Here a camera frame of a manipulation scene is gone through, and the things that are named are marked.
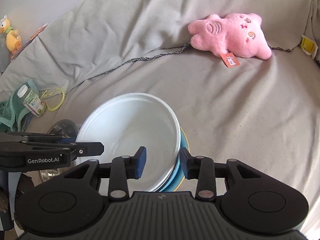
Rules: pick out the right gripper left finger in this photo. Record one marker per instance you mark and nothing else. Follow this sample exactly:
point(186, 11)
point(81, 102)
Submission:
point(124, 168)

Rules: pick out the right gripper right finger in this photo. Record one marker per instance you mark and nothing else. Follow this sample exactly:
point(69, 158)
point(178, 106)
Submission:
point(202, 169)

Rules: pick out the yellow rimmed white bowl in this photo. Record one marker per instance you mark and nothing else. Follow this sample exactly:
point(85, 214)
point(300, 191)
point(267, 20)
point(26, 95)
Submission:
point(183, 162)

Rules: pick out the white deep bowl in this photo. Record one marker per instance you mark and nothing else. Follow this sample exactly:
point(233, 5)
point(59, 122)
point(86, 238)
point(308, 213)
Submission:
point(129, 121)

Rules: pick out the vitamin gummy bottle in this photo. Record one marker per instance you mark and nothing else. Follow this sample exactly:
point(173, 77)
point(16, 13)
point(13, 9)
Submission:
point(31, 101)

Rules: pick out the yellow duck plush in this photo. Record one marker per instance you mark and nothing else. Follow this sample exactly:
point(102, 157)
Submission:
point(13, 39)

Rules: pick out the book on sofa back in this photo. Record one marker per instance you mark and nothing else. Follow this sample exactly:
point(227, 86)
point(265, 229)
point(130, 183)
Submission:
point(28, 41)

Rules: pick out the beige sofa cover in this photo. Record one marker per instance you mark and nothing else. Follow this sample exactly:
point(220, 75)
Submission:
point(264, 113)

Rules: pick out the pink plush toy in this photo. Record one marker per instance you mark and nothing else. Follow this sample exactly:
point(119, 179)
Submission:
point(235, 35)

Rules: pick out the yellow fabric tag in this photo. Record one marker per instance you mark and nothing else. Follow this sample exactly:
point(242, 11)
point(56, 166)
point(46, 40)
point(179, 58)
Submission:
point(308, 46)

